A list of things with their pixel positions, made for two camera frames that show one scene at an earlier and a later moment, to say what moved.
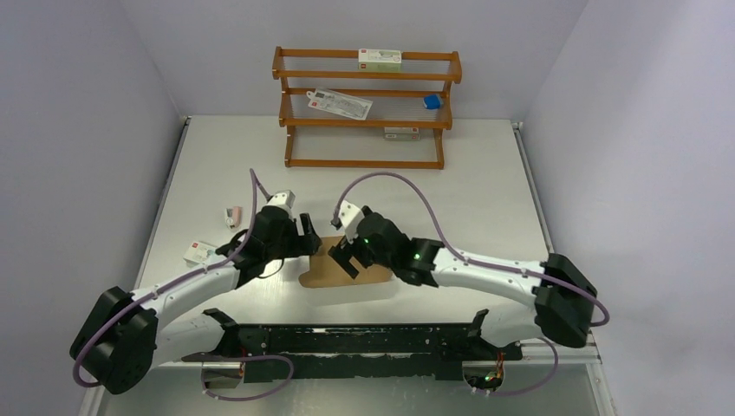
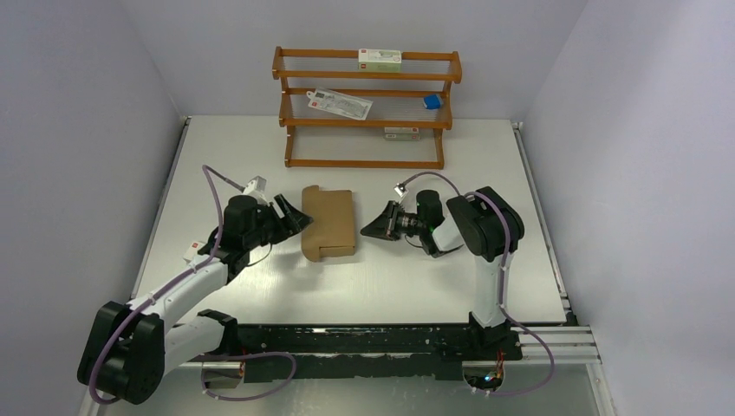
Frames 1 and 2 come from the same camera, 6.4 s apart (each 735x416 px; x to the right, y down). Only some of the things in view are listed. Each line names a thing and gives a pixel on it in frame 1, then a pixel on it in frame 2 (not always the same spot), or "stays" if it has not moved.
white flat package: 337,102 stays
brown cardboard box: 326,271 to 332,231
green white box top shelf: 380,60 stays
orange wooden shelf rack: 361,109 stays
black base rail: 352,353 stays
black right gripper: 342,255 to 385,225
